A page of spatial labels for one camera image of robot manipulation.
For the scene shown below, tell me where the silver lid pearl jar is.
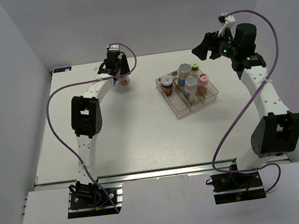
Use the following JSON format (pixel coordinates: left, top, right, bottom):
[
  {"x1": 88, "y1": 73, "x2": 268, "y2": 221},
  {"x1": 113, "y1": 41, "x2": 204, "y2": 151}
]
[
  {"x1": 184, "y1": 76, "x2": 198, "y2": 103},
  {"x1": 177, "y1": 63, "x2": 191, "y2": 91}
]

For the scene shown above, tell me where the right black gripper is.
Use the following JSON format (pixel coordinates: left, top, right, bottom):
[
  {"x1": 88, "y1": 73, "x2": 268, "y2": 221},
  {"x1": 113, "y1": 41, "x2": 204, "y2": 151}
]
[{"x1": 190, "y1": 26, "x2": 241, "y2": 64}]

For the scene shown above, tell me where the aluminium front frame rail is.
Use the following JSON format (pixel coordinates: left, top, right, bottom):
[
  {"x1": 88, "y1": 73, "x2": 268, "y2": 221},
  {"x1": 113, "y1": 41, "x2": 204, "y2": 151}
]
[{"x1": 32, "y1": 152, "x2": 292, "y2": 197}]

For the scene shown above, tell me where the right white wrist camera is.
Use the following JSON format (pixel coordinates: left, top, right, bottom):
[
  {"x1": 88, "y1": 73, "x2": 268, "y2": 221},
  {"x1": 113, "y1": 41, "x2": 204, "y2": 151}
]
[{"x1": 218, "y1": 13, "x2": 236, "y2": 37}]

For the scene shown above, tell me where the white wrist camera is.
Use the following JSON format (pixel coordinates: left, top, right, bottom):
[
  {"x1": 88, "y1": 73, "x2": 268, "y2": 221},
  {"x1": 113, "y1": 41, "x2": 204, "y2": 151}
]
[
  {"x1": 218, "y1": 13, "x2": 236, "y2": 37},
  {"x1": 107, "y1": 44, "x2": 120, "y2": 52}
]

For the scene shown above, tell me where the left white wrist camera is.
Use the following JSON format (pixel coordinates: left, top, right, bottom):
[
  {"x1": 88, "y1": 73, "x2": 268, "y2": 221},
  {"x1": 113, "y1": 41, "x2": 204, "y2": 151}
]
[{"x1": 107, "y1": 44, "x2": 120, "y2": 52}]

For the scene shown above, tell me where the red label spice jar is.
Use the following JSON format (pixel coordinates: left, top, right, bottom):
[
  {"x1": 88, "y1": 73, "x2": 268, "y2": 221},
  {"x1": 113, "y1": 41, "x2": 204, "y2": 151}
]
[
  {"x1": 160, "y1": 74, "x2": 173, "y2": 96},
  {"x1": 119, "y1": 75, "x2": 130, "y2": 85}
]

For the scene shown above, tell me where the left blue corner sticker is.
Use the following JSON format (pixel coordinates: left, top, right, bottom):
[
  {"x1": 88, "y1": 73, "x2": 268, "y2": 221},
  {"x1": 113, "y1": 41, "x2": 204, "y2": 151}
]
[{"x1": 53, "y1": 66, "x2": 72, "y2": 73}]

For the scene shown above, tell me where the clear acrylic organizer tray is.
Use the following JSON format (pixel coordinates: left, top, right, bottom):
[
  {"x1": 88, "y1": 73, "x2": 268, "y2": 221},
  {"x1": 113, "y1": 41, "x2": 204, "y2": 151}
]
[{"x1": 154, "y1": 65, "x2": 222, "y2": 121}]

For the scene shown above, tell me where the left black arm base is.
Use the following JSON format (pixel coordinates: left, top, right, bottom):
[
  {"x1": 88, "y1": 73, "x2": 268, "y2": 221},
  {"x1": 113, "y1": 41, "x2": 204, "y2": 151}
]
[{"x1": 68, "y1": 182, "x2": 122, "y2": 219}]

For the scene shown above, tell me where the yellow cap spice bottle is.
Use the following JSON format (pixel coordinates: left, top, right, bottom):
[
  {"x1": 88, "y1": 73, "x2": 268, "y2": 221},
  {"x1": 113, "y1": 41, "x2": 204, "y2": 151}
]
[{"x1": 190, "y1": 62, "x2": 200, "y2": 79}]

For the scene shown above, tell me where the pink cap spice bottle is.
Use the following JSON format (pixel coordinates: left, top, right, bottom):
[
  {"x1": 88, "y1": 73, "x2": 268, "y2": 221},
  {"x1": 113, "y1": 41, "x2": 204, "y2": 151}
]
[{"x1": 197, "y1": 74, "x2": 209, "y2": 96}]

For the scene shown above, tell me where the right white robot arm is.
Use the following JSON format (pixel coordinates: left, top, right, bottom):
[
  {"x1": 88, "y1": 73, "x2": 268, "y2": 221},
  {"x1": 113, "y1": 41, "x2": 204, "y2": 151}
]
[{"x1": 192, "y1": 23, "x2": 299, "y2": 188}]

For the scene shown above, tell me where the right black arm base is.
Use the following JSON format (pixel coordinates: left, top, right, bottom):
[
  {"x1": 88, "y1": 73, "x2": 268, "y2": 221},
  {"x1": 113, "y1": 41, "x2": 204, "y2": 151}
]
[{"x1": 205, "y1": 169, "x2": 266, "y2": 205}]

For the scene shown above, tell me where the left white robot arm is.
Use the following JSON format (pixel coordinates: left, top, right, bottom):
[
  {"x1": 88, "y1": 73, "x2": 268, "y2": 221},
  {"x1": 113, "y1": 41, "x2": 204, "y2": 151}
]
[{"x1": 71, "y1": 44, "x2": 130, "y2": 185}]

